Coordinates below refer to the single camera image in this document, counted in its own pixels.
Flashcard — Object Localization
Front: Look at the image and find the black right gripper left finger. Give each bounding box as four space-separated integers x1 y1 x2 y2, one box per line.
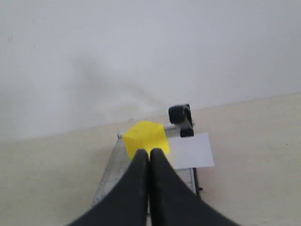
70 149 149 226

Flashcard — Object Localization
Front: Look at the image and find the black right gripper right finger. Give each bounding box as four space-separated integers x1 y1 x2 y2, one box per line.
149 148 238 226

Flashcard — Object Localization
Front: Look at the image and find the white paper sheet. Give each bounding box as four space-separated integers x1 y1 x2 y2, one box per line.
167 133 214 170

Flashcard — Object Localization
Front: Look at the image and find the yellow cube block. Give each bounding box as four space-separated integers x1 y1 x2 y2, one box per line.
122 121 170 160

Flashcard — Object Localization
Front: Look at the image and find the black cutter blade lever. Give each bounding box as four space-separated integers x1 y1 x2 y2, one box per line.
168 104 194 137

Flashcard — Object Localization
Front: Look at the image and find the grey paper cutter base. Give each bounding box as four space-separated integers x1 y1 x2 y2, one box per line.
91 124 200 205

